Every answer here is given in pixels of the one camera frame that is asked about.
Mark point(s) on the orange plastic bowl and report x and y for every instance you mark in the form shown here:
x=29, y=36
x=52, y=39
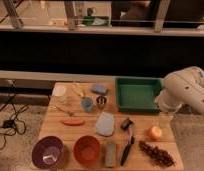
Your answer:
x=87, y=150

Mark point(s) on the blue grey sponge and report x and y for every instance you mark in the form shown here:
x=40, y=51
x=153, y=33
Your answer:
x=99, y=89

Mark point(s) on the green box on shelf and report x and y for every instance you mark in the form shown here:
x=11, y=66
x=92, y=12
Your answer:
x=95, y=20

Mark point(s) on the black handled brush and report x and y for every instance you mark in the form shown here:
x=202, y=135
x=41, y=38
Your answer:
x=127, y=125

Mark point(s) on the purple plastic bowl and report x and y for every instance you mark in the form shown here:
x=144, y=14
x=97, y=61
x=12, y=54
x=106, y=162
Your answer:
x=49, y=153

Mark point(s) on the wooden spoon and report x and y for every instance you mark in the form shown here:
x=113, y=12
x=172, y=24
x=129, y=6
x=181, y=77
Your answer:
x=78, y=89

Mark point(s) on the green plastic tray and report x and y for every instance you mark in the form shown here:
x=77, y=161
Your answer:
x=137, y=94

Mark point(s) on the grey sponge block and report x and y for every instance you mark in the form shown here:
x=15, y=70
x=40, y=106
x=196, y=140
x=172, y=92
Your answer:
x=110, y=154

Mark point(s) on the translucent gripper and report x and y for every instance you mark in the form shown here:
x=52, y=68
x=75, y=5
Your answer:
x=164, y=120

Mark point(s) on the clear plastic cup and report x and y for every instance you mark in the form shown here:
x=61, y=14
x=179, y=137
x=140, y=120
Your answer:
x=60, y=93

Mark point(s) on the dark grape bunch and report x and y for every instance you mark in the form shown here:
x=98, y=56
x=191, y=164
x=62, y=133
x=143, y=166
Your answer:
x=160, y=157

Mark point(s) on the light blue cloth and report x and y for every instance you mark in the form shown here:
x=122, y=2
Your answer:
x=105, y=124

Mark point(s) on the blue paper cup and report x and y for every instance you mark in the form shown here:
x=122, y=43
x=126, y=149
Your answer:
x=87, y=104

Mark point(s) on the orange yellow apple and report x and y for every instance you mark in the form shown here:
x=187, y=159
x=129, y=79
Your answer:
x=155, y=132

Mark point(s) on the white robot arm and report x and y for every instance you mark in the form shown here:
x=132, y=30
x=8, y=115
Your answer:
x=181, y=87

